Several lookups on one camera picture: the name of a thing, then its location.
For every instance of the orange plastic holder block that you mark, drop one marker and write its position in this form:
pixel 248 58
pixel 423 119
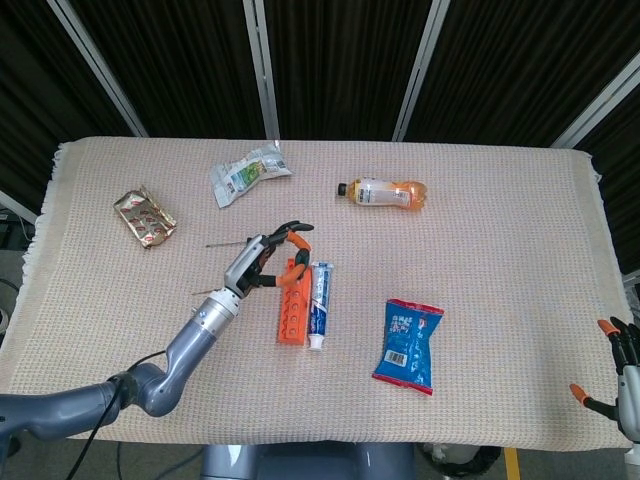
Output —
pixel 292 320

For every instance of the black pleated curtain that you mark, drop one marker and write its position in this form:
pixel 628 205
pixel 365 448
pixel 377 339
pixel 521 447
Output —
pixel 340 65

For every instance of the beige woven tablecloth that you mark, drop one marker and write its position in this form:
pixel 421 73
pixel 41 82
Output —
pixel 450 250

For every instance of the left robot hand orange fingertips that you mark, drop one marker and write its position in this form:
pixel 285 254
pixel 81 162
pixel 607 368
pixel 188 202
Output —
pixel 242 262

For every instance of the white metal frame post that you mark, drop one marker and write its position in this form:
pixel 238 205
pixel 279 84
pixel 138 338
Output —
pixel 420 70
pixel 95 62
pixel 595 110
pixel 262 70

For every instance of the white metal frame bar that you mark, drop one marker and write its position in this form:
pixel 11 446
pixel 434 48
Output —
pixel 17 207

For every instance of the white blue toothpaste tube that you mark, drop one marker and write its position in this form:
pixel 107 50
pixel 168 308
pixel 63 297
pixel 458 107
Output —
pixel 320 300

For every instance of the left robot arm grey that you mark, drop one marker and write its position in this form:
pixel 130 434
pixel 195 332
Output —
pixel 190 340

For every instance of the orange drink plastic bottle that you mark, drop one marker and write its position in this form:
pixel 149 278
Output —
pixel 385 192

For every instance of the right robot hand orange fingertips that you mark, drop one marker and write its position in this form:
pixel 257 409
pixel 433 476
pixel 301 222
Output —
pixel 630 400

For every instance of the silver white snack pouch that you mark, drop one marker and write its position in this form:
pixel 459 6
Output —
pixel 240 175

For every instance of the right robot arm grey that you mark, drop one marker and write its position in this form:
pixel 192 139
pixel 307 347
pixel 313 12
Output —
pixel 635 465

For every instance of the black metal precision screwdriver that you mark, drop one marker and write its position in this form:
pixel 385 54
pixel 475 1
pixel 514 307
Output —
pixel 207 291

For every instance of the blue red snack bag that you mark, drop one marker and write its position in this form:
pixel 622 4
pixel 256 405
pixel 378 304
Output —
pixel 407 345

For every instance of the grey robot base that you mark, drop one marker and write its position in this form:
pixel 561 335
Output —
pixel 300 465

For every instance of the gold red foil packet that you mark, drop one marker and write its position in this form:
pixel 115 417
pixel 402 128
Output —
pixel 145 217

